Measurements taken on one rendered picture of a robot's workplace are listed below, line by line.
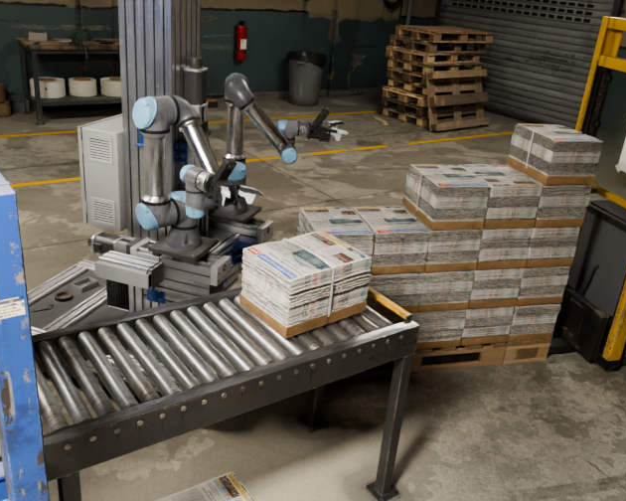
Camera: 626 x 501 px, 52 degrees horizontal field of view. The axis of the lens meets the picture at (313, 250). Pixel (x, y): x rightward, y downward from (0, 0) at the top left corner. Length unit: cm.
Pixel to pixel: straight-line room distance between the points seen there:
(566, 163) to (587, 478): 149
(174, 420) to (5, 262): 82
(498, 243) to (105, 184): 195
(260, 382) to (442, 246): 153
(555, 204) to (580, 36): 704
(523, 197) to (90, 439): 236
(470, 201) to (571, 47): 738
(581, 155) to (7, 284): 282
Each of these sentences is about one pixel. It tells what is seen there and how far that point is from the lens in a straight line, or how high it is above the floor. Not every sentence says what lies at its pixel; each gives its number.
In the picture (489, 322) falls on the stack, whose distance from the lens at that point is 365.
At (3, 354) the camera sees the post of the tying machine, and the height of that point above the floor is 122.
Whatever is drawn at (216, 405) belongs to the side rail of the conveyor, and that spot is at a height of 75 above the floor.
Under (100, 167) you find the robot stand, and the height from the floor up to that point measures 106.
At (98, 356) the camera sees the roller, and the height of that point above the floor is 80.
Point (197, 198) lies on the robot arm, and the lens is 245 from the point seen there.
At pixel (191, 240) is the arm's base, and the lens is 280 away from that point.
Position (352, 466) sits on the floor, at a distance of 296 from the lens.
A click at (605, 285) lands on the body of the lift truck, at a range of 418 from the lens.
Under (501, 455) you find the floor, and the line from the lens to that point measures 321.
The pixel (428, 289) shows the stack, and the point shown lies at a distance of 335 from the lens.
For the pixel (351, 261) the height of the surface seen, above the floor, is 103.
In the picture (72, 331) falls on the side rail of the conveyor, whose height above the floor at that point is 80.
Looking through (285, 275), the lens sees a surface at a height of 103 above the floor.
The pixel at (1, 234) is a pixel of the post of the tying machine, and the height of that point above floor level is 147.
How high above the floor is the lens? 197
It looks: 24 degrees down
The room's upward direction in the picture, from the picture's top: 5 degrees clockwise
